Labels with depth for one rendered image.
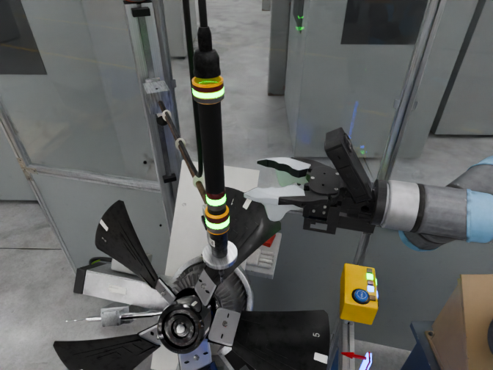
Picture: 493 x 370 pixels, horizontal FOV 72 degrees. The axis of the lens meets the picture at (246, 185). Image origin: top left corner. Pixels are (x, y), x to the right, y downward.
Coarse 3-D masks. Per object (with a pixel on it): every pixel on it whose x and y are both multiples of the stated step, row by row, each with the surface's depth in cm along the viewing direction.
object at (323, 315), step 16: (240, 320) 86; (256, 320) 86; (272, 320) 87; (288, 320) 87; (304, 320) 87; (320, 320) 86; (240, 336) 83; (256, 336) 83; (272, 336) 84; (288, 336) 84; (304, 336) 84; (240, 352) 81; (256, 352) 81; (272, 352) 81; (288, 352) 81; (304, 352) 82; (320, 352) 82; (256, 368) 79; (272, 368) 79; (288, 368) 80; (304, 368) 80; (320, 368) 80
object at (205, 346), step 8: (200, 344) 88; (208, 344) 89; (192, 352) 86; (200, 352) 88; (208, 352) 89; (184, 360) 84; (192, 360) 86; (200, 360) 87; (208, 360) 89; (184, 368) 84; (192, 368) 86; (200, 368) 87
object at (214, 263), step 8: (208, 232) 67; (208, 240) 69; (208, 248) 69; (232, 248) 69; (208, 256) 68; (232, 256) 68; (208, 264) 66; (216, 264) 66; (224, 264) 66; (232, 264) 67
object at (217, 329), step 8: (216, 312) 88; (224, 312) 88; (232, 312) 88; (216, 320) 86; (224, 320) 86; (232, 320) 87; (216, 328) 85; (224, 328) 85; (232, 328) 85; (208, 336) 83; (216, 336) 83; (224, 336) 83; (232, 336) 83; (224, 344) 82; (232, 344) 82
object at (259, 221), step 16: (240, 192) 87; (240, 208) 86; (256, 208) 83; (240, 224) 84; (256, 224) 81; (272, 224) 79; (240, 240) 82; (256, 240) 80; (240, 256) 81; (208, 272) 87; (224, 272) 82
